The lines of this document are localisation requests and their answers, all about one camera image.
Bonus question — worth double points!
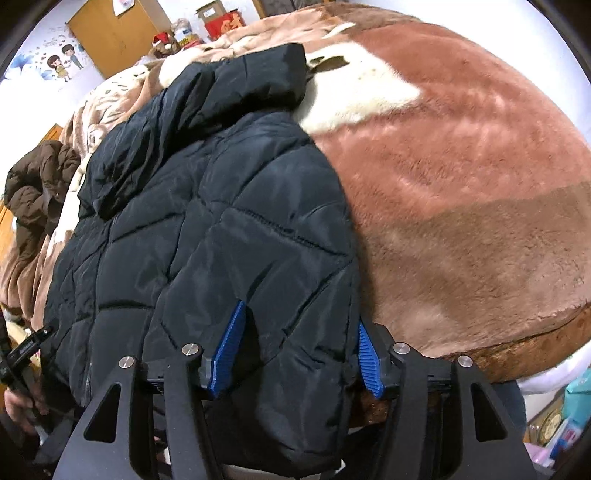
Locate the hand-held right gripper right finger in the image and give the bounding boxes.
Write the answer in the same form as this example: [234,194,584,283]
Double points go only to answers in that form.
[358,320,539,480]

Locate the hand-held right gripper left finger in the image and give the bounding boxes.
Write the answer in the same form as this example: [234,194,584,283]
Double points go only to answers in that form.
[53,299,247,480]

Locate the black puffer jacket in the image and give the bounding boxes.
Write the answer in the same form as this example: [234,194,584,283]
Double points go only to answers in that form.
[39,42,363,478]

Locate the person's left hand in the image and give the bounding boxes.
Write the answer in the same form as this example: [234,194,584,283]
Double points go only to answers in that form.
[4,387,48,435]

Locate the person's jeans legs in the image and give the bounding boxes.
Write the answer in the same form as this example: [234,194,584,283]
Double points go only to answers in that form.
[496,382,528,437]

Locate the brown puffer jacket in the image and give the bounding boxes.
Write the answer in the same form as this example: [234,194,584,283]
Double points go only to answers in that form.
[4,140,82,261]

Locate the brown plush blanket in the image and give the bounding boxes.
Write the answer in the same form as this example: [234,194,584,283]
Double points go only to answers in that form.
[152,0,591,385]

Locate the teal packet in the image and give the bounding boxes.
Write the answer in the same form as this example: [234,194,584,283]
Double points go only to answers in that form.
[564,367,591,409]

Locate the plush toy with santa hat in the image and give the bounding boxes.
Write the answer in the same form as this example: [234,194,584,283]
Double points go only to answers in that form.
[151,31,180,58]

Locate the red gift box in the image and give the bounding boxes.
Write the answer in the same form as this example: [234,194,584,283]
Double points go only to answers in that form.
[204,13,246,41]

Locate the wooden wardrobe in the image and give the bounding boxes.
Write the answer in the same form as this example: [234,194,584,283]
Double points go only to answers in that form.
[68,0,191,80]

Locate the open cardboard box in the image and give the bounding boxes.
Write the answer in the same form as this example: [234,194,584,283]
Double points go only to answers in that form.
[195,1,230,21]

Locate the cartoon wall poster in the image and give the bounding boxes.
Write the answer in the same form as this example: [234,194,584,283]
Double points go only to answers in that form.
[0,39,87,94]

